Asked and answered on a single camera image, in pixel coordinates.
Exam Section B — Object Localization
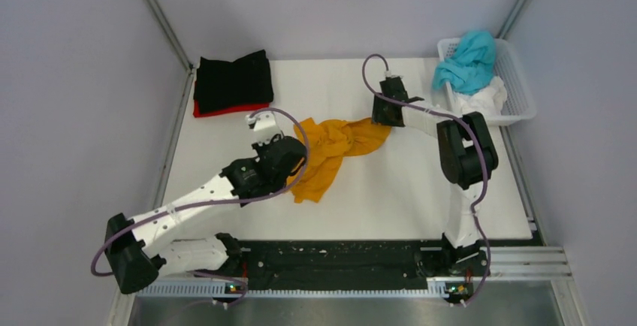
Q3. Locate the yellow t shirt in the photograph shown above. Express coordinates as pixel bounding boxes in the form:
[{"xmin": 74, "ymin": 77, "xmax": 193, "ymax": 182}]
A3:
[{"xmin": 291, "ymin": 118, "xmax": 391, "ymax": 204}]

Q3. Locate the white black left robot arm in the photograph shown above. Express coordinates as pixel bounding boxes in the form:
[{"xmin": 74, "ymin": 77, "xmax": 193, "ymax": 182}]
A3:
[{"xmin": 101, "ymin": 134, "xmax": 307, "ymax": 294}]

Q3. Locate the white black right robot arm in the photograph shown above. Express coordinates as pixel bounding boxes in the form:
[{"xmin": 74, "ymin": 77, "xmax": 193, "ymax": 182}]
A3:
[{"xmin": 372, "ymin": 76, "xmax": 499, "ymax": 276}]

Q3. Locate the folded black t shirt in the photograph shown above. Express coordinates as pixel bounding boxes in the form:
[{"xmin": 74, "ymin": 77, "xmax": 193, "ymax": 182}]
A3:
[{"xmin": 193, "ymin": 50, "xmax": 274, "ymax": 111}]

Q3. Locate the turquoise t shirt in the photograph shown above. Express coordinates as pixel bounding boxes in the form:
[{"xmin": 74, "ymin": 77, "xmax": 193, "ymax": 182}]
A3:
[{"xmin": 432, "ymin": 31, "xmax": 497, "ymax": 95}]

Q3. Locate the folded red t shirt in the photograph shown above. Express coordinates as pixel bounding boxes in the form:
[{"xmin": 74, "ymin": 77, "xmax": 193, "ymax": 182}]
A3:
[{"xmin": 192, "ymin": 101, "xmax": 270, "ymax": 118}]

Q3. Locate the white t shirt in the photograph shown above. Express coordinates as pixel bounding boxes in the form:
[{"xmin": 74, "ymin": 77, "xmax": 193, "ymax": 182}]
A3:
[{"xmin": 454, "ymin": 76, "xmax": 508, "ymax": 117}]

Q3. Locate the white plastic basket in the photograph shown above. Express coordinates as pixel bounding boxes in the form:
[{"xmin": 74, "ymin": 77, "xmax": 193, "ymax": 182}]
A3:
[{"xmin": 437, "ymin": 38, "xmax": 536, "ymax": 127}]

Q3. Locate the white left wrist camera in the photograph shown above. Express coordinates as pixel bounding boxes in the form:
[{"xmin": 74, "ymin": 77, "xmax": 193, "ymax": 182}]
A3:
[{"xmin": 246, "ymin": 111, "xmax": 283, "ymax": 146}]

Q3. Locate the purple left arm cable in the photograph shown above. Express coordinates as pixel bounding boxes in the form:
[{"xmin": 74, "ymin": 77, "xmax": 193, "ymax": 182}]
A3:
[{"xmin": 89, "ymin": 107, "xmax": 311, "ymax": 309}]

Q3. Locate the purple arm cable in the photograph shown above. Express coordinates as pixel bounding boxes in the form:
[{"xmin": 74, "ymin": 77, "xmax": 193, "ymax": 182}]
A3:
[
  {"xmin": 89, "ymin": 107, "xmax": 311, "ymax": 309},
  {"xmin": 361, "ymin": 53, "xmax": 493, "ymax": 308}
]

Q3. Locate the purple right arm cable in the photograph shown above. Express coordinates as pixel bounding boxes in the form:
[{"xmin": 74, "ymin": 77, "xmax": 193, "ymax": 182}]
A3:
[{"xmin": 361, "ymin": 53, "xmax": 493, "ymax": 308}]

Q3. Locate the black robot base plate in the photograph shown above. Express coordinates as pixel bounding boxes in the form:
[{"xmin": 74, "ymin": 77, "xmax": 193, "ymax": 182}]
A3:
[{"xmin": 217, "ymin": 240, "xmax": 486, "ymax": 291}]

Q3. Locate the right corner metal post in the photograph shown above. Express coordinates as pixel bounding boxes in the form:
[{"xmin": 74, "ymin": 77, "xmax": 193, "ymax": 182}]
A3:
[{"xmin": 497, "ymin": 0, "xmax": 531, "ymax": 39}]

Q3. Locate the corner metal post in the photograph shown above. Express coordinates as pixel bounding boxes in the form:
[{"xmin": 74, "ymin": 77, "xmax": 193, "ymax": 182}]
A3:
[
  {"xmin": 497, "ymin": 0, "xmax": 531, "ymax": 39},
  {"xmin": 125, "ymin": 0, "xmax": 195, "ymax": 72}
]

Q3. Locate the grey metal frame rail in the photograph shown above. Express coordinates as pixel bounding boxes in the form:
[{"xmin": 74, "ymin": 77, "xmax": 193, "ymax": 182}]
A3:
[{"xmin": 500, "ymin": 127, "xmax": 547, "ymax": 246}]

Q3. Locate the white slotted cable duct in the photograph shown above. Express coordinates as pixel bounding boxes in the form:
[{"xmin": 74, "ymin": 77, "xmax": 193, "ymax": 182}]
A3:
[{"xmin": 137, "ymin": 279, "xmax": 474, "ymax": 300}]

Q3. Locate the left corner metal post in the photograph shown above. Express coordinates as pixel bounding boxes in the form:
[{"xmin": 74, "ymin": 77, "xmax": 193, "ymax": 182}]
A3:
[{"xmin": 125, "ymin": 0, "xmax": 195, "ymax": 72}]

